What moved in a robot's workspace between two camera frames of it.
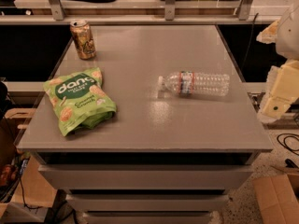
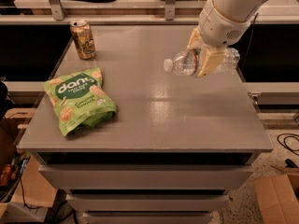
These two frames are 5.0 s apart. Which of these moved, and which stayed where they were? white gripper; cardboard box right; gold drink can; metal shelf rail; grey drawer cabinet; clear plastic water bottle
Moved: clear plastic water bottle; white gripper
Stayed: cardboard box right; gold drink can; metal shelf rail; grey drawer cabinet
